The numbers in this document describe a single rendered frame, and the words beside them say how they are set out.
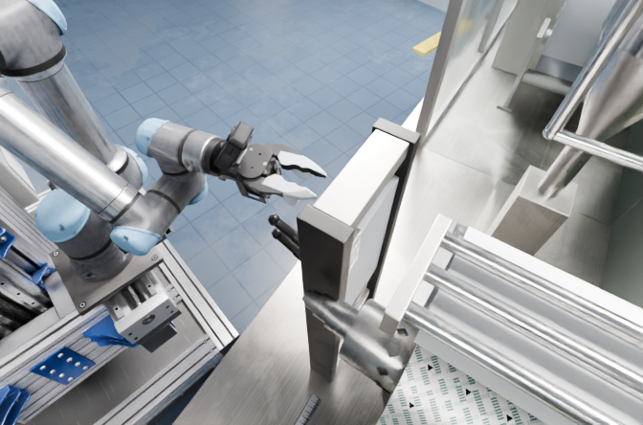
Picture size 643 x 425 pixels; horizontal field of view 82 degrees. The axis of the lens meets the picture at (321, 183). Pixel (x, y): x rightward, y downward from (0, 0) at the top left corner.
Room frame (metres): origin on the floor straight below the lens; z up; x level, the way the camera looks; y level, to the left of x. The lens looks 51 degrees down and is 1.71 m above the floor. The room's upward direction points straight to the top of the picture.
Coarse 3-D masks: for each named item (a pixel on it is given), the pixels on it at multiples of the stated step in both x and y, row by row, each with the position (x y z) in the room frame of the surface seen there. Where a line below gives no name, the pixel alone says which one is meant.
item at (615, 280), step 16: (640, 208) 0.49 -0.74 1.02; (624, 224) 0.49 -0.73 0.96; (640, 224) 0.44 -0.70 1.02; (624, 240) 0.44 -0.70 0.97; (640, 240) 0.40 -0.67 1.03; (608, 256) 0.43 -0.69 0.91; (624, 256) 0.39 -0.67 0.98; (640, 256) 0.36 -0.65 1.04; (608, 272) 0.38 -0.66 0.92; (624, 272) 0.35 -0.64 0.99; (640, 272) 0.32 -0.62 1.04; (608, 288) 0.34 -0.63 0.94; (624, 288) 0.31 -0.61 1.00; (640, 288) 0.29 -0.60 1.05; (640, 304) 0.25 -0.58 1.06
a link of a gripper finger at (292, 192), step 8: (272, 176) 0.40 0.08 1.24; (280, 176) 0.40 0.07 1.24; (264, 184) 0.39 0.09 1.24; (272, 184) 0.39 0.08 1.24; (280, 184) 0.39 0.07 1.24; (288, 184) 0.38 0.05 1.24; (296, 184) 0.38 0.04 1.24; (288, 192) 0.37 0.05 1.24; (296, 192) 0.37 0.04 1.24; (304, 192) 0.37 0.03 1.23; (312, 192) 0.37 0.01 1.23; (288, 200) 0.38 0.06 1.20; (296, 200) 0.37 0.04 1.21
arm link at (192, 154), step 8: (192, 136) 0.48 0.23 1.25; (200, 136) 0.48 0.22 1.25; (208, 136) 0.48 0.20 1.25; (216, 136) 0.49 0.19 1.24; (192, 144) 0.47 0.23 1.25; (200, 144) 0.46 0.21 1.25; (208, 144) 0.47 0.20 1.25; (184, 152) 0.46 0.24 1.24; (192, 152) 0.45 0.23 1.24; (200, 152) 0.45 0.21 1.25; (184, 160) 0.45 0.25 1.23; (192, 160) 0.44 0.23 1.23; (200, 160) 0.44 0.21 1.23; (192, 168) 0.44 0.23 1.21; (200, 168) 0.44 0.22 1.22
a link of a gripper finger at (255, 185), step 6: (246, 180) 0.39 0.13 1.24; (252, 180) 0.39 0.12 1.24; (258, 180) 0.39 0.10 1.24; (252, 186) 0.38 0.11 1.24; (258, 186) 0.38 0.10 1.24; (264, 186) 0.38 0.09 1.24; (258, 192) 0.38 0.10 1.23; (264, 192) 0.37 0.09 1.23; (270, 192) 0.37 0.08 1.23; (276, 192) 0.37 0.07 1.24; (282, 192) 0.37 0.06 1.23
